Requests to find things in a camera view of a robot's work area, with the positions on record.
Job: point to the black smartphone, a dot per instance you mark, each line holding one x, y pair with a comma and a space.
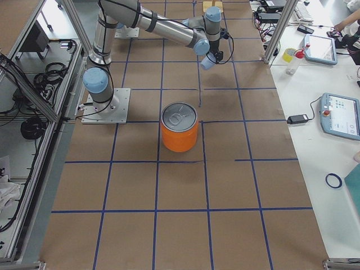
304, 29

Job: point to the orange can container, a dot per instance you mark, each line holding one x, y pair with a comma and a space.
179, 125

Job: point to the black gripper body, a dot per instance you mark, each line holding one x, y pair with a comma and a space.
215, 45

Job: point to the teach pendant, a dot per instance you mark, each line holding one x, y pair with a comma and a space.
320, 49
339, 116

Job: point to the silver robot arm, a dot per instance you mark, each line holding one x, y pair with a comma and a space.
158, 72

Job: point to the teach pendant near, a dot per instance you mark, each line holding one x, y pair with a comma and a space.
339, 116

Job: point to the yellow tape roll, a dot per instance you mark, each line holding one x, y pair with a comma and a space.
288, 54

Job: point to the black power adapter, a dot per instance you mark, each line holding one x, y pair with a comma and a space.
297, 119

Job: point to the light blue plastic cup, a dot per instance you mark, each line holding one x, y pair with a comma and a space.
208, 61

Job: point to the teach pendant far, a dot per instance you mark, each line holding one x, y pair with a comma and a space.
320, 49

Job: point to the aluminium frame post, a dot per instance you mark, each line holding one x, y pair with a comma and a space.
281, 25

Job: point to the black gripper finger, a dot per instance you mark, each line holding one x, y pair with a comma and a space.
218, 56

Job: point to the teal board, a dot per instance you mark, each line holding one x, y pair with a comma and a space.
352, 181

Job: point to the wooden cup rack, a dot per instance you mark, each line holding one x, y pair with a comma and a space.
212, 3

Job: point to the red cap squeeze bottle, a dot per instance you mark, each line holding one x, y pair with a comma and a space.
300, 53

